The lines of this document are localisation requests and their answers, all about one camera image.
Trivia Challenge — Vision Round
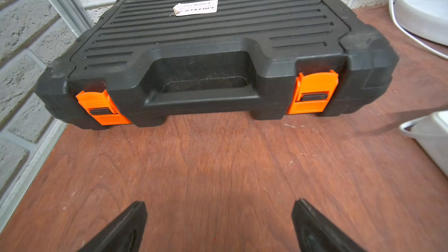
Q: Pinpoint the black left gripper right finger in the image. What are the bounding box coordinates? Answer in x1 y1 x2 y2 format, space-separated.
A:
292 198 365 252

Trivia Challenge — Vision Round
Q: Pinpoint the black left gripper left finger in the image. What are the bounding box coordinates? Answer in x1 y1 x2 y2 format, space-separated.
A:
79 201 148 252

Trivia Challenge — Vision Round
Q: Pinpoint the white multicolour power strip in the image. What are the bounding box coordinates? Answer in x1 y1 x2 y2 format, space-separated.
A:
399 110 448 176

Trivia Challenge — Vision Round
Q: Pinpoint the white fan power cable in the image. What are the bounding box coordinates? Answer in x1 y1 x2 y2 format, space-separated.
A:
388 0 448 61

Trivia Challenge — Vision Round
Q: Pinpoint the white desk fan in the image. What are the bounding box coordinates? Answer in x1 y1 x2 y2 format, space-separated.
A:
390 0 448 46

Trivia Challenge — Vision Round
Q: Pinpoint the black plastic tool case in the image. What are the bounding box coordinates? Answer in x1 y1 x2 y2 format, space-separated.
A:
35 0 399 130

